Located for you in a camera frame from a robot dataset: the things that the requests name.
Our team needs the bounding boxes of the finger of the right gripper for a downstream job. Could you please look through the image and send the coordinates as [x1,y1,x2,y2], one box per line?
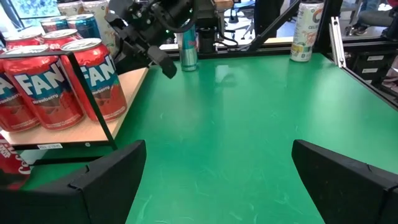
[147,45,178,80]
[104,12,133,43]

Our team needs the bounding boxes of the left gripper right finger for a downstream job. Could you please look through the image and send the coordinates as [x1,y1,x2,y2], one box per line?
[291,139,398,224]

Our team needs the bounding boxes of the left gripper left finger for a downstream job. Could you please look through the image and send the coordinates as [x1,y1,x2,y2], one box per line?
[0,139,147,224]

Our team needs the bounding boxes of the blue silver Red Bull can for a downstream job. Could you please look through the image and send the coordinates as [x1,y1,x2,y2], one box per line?
[176,23,199,72]
[66,14,101,40]

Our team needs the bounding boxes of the green can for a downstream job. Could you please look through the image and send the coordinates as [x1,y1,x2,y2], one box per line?
[39,16,68,34]

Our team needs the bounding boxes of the Star Wars Coca-Cola can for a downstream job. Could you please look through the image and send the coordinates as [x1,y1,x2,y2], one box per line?
[0,134,32,190]

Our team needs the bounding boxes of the wooden desk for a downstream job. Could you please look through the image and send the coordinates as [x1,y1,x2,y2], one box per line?
[214,0,234,12]

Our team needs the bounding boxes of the blue office chair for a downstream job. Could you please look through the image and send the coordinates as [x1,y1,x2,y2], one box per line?
[228,0,256,40]

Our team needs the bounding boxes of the green table mat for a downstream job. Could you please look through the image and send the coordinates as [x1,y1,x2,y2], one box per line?
[18,52,398,224]

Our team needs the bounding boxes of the black drawer unit white labels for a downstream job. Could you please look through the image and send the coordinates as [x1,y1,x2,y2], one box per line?
[349,49,398,91]

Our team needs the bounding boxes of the person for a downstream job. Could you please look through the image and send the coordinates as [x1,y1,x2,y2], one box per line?
[353,0,398,35]

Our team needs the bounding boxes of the wooden shelf black wire frame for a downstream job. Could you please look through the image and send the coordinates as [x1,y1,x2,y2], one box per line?
[0,49,149,166]

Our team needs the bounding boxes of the black aluminium table frame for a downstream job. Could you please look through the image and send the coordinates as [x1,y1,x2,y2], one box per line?
[155,0,398,111]

